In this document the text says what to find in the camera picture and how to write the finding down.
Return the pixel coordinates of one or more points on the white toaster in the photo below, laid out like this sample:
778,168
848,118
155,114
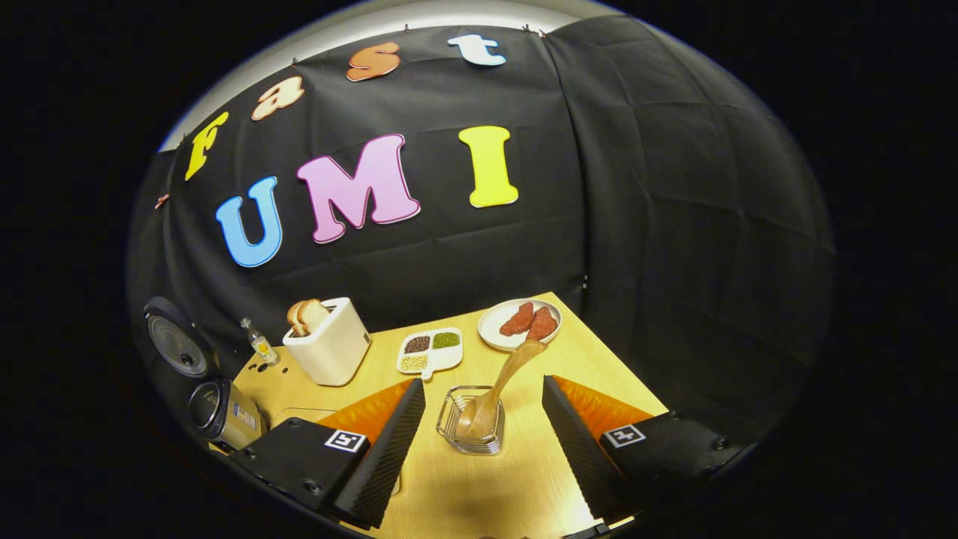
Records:
333,352

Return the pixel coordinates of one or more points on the dark brown beans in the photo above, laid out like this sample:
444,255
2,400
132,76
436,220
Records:
417,344

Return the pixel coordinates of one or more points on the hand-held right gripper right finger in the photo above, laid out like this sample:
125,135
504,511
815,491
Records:
580,457

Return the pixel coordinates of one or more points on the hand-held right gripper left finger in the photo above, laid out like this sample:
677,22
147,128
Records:
389,457

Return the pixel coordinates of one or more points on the dark grey rice cooker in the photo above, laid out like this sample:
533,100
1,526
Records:
224,412

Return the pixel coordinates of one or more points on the green mung beans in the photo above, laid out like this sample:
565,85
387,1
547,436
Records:
446,340

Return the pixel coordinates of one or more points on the round white plate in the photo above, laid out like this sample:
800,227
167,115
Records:
490,326

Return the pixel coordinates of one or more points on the pale yellow soybeans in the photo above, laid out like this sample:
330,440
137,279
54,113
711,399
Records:
414,363

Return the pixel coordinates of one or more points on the small glass bottle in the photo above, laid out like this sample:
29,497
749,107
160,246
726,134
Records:
262,348

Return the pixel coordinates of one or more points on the white divided dish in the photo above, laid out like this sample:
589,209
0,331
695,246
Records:
447,359

